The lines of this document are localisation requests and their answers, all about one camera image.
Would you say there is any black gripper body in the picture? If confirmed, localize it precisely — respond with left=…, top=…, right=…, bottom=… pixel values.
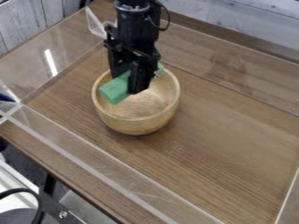
left=101, top=3, right=162, bottom=71

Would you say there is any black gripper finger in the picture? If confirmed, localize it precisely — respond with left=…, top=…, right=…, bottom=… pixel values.
left=128, top=58, right=157, bottom=95
left=105, top=40, right=129, bottom=78

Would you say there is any green rectangular block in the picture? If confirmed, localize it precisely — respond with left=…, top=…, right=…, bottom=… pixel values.
left=97, top=61, right=165, bottom=106

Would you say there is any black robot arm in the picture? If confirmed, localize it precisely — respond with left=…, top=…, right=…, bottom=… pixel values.
left=104, top=0, right=161, bottom=95

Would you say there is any brown wooden bowl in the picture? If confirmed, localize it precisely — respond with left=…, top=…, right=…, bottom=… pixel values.
left=90, top=68, right=181, bottom=136

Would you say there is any black table leg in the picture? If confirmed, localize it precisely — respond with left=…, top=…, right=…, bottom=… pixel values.
left=42, top=174, right=57, bottom=196

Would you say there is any clear acrylic corner bracket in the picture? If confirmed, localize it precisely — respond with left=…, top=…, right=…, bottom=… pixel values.
left=83, top=7, right=117, bottom=39

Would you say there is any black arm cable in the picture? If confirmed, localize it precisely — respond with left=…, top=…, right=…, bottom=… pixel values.
left=145, top=0, right=172, bottom=32

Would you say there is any clear acrylic tray wall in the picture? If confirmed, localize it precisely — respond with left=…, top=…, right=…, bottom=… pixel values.
left=0, top=12, right=299, bottom=224

